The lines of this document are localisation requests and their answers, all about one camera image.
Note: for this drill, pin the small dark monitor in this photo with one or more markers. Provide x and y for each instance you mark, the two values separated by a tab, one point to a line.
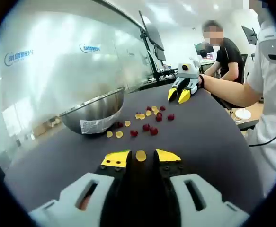
161	54

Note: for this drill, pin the steel bowl with paper label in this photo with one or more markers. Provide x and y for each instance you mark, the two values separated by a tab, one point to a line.
100	111

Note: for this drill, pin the operator in white shirt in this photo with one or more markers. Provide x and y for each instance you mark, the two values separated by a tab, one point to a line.
270	94

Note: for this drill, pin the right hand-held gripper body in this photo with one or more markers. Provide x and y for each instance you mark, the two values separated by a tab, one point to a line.
189	71

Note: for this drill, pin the glass partition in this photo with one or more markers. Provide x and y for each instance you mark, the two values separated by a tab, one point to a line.
57	59

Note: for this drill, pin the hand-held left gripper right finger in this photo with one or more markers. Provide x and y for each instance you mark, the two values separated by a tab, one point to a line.
194	189

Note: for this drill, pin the lit computer screen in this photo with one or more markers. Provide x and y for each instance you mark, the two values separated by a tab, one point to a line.
200	48

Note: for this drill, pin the white round floor base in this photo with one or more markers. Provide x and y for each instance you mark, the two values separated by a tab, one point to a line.
243	114

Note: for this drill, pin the yellow gummy candy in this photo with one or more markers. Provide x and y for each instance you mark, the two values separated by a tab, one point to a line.
140	156

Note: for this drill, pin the red and yellow candies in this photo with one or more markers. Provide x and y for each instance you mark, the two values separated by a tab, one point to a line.
154	130

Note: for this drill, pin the tilted dark monitor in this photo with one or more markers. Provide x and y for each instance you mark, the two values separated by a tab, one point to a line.
249	35

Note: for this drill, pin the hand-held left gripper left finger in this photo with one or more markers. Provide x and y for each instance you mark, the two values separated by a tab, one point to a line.
85	189

